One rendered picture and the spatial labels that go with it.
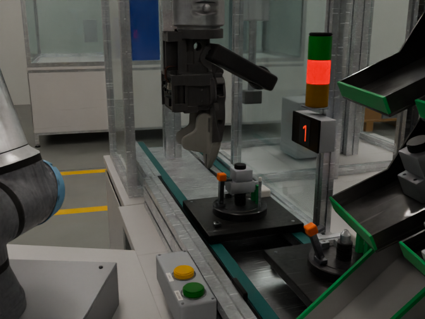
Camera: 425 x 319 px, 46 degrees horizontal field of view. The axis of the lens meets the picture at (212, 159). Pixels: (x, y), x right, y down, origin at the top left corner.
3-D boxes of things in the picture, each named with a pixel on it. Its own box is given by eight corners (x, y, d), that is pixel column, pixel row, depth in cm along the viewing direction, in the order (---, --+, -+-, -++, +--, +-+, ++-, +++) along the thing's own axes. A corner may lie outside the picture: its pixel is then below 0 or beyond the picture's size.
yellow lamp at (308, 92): (312, 108, 107) (313, 85, 105) (300, 104, 111) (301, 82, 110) (332, 107, 108) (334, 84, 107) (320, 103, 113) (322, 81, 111)
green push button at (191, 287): (186, 304, 90) (185, 294, 89) (180, 293, 94) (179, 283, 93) (207, 300, 91) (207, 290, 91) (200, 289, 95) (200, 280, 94)
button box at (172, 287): (180, 335, 90) (179, 305, 88) (156, 279, 109) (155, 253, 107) (217, 328, 92) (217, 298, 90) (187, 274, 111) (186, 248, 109)
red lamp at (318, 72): (313, 85, 105) (314, 61, 104) (301, 81, 110) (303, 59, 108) (334, 83, 107) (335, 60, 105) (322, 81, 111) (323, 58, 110)
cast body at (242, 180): (230, 195, 123) (231, 168, 121) (224, 189, 127) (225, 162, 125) (262, 191, 126) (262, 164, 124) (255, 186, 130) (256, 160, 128)
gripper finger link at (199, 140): (179, 170, 78) (178, 111, 75) (215, 166, 80) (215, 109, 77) (184, 176, 75) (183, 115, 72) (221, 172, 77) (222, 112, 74)
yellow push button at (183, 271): (176, 285, 96) (176, 275, 96) (171, 275, 100) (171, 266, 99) (196, 281, 98) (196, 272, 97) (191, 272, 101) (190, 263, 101)
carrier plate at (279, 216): (209, 244, 114) (209, 235, 113) (182, 207, 136) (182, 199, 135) (303, 230, 121) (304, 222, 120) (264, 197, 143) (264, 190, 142)
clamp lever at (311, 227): (319, 261, 96) (307, 230, 93) (314, 257, 98) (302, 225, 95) (334, 253, 97) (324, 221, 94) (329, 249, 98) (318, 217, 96)
